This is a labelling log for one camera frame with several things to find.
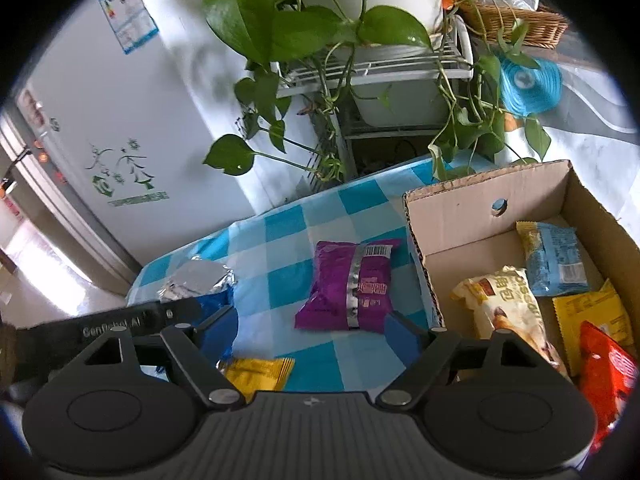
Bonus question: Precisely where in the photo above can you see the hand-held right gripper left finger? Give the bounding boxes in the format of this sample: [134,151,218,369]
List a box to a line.
[82,304,247,407]

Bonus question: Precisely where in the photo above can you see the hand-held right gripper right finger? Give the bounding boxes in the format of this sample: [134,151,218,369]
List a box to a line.
[376,311,561,407]

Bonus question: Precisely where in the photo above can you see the blue foil snack bag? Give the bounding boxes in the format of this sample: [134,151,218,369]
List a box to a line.
[159,257,236,326]

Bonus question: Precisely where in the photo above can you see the purple snack packet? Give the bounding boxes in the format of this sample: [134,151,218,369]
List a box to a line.
[294,239,403,333]

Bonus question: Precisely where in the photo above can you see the cream bread snack packet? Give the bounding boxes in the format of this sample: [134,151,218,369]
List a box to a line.
[451,265,571,378]

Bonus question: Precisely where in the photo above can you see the cardboard box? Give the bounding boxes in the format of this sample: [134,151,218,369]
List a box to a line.
[402,159,640,411]

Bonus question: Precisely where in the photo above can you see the light blue snack packet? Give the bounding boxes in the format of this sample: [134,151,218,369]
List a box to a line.
[515,221,591,298]

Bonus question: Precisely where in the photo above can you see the yellow waffle snack packet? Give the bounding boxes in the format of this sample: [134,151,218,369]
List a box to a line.
[551,277,636,378]

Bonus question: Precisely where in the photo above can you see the orange-red snack packet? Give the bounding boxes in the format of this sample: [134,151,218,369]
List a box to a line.
[577,320,640,453]

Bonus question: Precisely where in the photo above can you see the small orange-yellow snack packet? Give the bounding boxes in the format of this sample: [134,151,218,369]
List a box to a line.
[220,356,296,393]

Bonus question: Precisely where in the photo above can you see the blue checked tablecloth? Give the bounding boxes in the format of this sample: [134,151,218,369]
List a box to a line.
[125,152,501,393]

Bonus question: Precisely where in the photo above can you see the green tree sticker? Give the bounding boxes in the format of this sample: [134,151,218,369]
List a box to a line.
[85,137,171,208]

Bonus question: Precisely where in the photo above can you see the white refrigerator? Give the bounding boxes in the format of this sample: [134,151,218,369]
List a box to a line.
[0,0,261,301]

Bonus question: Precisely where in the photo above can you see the white rectangular planter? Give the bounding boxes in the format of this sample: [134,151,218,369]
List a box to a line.
[350,72,451,126]

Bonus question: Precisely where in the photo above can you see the white metal plant rack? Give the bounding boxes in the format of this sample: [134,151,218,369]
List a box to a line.
[272,15,476,181]

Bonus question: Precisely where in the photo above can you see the blue label sticker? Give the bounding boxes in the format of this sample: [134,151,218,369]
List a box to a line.
[95,0,160,56]

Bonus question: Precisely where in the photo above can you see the green pothos plant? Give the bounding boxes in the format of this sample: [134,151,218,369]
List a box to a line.
[180,0,553,183]

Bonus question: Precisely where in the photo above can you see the wicker basket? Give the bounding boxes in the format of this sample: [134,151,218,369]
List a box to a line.
[457,0,571,50]

